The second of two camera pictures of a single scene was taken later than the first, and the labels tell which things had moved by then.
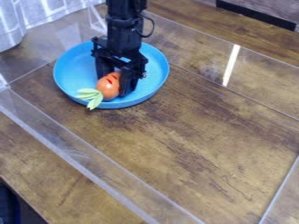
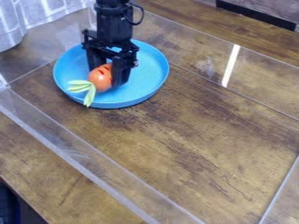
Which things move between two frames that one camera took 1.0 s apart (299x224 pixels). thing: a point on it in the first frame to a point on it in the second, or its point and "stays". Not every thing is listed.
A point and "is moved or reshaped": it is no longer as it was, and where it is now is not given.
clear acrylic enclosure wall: [205, 154] stays
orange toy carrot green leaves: [107, 89] is moved or reshaped
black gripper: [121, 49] to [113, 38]
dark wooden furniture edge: [253, 15] stays
